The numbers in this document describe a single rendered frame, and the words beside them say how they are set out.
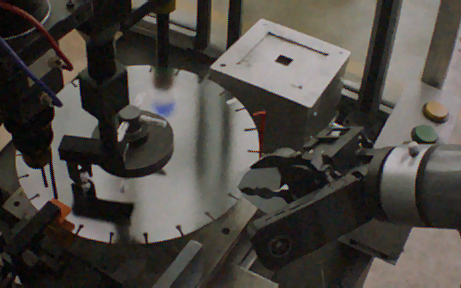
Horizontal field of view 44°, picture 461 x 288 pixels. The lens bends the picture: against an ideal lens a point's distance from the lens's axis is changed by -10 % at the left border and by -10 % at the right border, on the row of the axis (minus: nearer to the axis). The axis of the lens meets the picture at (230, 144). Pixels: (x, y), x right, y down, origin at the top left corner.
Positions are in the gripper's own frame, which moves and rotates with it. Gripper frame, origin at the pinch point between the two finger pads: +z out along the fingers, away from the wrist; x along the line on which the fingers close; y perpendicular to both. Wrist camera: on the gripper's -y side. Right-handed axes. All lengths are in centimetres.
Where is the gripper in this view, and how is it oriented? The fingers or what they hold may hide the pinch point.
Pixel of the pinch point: (239, 188)
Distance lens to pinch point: 69.4
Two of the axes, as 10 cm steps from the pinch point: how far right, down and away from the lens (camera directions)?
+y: 6.6, -4.9, 5.7
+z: -6.5, 0.0, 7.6
